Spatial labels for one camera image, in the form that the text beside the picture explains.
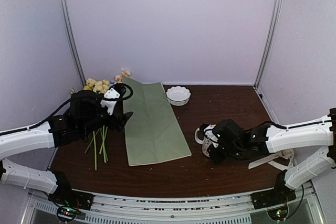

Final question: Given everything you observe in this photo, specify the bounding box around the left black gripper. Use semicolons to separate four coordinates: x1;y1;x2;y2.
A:
80;92;133;136

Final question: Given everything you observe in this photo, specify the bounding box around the white patterned mug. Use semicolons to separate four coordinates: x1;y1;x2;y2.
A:
194;127;219;157

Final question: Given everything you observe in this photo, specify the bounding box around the green and pink wrapping paper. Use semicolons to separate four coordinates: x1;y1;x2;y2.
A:
122;77;192;166

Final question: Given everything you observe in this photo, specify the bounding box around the peach flower stem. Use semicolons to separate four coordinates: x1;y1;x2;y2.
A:
114;69;132;83

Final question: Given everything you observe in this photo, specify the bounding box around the cream yellow rose stem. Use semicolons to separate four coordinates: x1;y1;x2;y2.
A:
83;78;112;94

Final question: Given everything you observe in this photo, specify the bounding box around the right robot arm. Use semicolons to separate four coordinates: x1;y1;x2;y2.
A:
200;108;335;204

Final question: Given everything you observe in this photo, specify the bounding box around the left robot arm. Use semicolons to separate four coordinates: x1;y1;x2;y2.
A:
1;88;133;205

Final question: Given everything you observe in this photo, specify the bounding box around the white printed ribbon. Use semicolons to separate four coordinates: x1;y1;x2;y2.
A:
248;148;296;170

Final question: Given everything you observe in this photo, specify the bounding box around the white fluted dish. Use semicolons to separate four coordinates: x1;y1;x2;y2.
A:
166;86;191;106

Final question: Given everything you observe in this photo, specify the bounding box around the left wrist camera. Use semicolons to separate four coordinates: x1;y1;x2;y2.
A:
100;83;127;115

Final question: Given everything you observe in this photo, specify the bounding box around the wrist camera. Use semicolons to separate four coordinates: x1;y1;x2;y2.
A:
100;83;127;115
199;124;216;137

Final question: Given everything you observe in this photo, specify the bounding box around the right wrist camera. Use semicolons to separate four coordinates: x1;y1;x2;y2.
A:
199;124;216;137

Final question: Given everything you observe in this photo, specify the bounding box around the left black cable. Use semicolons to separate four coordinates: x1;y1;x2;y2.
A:
26;83;134;130

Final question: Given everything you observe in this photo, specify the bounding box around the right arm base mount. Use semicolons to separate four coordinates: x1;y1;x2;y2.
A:
251;170;296;209

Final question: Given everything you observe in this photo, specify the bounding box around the aluminium front rail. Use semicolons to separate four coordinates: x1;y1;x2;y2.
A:
23;179;326;224

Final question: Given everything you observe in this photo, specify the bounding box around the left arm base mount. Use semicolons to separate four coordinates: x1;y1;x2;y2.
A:
49;172;94;210

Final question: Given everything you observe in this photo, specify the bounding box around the left aluminium frame post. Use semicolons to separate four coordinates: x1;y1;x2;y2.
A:
60;0;86;86

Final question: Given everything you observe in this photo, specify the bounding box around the aluminium frame post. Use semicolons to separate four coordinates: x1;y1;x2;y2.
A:
60;0;86;86
254;0;283;90

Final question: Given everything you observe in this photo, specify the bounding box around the right aluminium frame post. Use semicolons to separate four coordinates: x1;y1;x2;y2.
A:
254;0;283;90

